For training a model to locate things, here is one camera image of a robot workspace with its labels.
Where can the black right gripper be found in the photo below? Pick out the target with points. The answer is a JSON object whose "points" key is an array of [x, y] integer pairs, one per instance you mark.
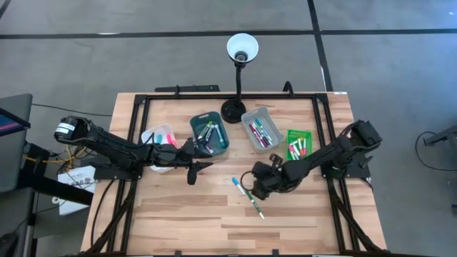
{"points": [[271, 175]]}

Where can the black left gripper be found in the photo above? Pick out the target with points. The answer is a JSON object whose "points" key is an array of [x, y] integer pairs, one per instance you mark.
{"points": [[175, 157]]}

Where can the red Expo whiteboard marker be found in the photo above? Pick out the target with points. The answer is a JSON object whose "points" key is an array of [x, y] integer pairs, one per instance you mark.
{"points": [[209, 147]]}

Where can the blue cap white marker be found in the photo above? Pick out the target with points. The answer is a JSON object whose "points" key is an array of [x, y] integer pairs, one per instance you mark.
{"points": [[237, 185]]}

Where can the dark blue whiteboard marker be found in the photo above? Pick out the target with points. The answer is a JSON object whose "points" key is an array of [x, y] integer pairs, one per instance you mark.
{"points": [[210, 133]]}

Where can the green thick marker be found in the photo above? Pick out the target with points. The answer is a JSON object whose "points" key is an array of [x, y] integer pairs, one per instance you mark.
{"points": [[205, 130]]}

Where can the light blue thick marker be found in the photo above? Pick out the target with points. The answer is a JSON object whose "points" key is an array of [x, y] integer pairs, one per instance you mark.
{"points": [[220, 136]]}

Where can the pink highlighter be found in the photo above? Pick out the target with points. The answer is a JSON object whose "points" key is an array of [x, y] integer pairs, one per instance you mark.
{"points": [[170, 140]]}

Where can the blue highlighter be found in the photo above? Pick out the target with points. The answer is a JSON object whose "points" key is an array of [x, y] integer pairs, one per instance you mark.
{"points": [[159, 138]]}

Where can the pink cap white marker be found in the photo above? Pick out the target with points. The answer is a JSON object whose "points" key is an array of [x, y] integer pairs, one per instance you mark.
{"points": [[292, 151]]}

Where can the grey plastic bin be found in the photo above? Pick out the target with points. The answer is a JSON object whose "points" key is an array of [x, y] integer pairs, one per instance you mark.
{"points": [[275, 137]]}

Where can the dark blue thin marker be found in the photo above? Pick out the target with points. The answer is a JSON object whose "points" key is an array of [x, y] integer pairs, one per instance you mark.
{"points": [[267, 135]]}

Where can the purple thin marker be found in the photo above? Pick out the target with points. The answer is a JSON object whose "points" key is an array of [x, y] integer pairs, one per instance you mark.
{"points": [[258, 134]]}

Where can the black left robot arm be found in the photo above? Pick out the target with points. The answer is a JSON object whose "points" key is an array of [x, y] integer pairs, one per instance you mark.
{"points": [[114, 146]]}

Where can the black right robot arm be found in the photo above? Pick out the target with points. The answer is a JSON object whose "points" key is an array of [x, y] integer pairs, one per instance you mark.
{"points": [[321, 153]]}

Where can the green thin marker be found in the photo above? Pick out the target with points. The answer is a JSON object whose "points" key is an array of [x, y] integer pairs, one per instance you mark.
{"points": [[255, 205]]}

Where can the teal plastic bin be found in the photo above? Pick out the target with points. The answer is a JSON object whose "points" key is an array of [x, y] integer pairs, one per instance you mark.
{"points": [[223, 150]]}

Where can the white plastic bin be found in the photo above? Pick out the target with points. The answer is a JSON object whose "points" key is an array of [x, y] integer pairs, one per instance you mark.
{"points": [[153, 132]]}

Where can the black desk lamp white shade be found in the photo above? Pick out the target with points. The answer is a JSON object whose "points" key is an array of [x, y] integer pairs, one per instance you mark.
{"points": [[233, 111]]}

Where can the black table clamp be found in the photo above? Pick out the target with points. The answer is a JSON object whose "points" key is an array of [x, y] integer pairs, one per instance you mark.
{"points": [[177, 93], [285, 85], [177, 253], [275, 253]]}

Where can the green mesh plastic basket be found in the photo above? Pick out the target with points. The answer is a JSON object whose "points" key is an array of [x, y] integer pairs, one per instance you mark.
{"points": [[291, 135]]}

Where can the black power strip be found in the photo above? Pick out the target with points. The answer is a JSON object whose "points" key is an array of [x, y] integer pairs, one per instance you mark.
{"points": [[189, 88]]}

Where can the white label sticker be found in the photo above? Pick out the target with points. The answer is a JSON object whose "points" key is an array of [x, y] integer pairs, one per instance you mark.
{"points": [[341, 93]]}

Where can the white printed paper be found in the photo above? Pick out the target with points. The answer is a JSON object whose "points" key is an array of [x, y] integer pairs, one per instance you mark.
{"points": [[75, 203]]}

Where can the black metal stand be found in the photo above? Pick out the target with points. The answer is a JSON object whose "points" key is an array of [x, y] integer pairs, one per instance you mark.
{"points": [[53, 187]]}

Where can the grey desk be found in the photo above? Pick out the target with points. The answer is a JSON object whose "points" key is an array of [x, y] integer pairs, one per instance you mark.
{"points": [[14, 160]]}

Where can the grey metal stand leg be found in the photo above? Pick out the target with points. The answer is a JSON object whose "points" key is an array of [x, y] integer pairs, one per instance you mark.
{"points": [[444, 135]]}

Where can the laptop with coloured screen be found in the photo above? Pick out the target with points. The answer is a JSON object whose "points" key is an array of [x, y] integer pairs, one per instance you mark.
{"points": [[9, 125]]}

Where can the black round object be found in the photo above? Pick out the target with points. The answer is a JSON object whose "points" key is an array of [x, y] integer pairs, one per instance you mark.
{"points": [[7, 246]]}

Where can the black aluminium rig frame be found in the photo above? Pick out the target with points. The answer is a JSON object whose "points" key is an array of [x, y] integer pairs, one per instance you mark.
{"points": [[232, 96]]}

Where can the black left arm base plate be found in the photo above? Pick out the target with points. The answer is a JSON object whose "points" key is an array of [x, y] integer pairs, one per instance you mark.
{"points": [[107, 174]]}

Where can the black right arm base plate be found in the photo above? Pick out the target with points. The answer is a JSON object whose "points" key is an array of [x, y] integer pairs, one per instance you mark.
{"points": [[357, 171]]}

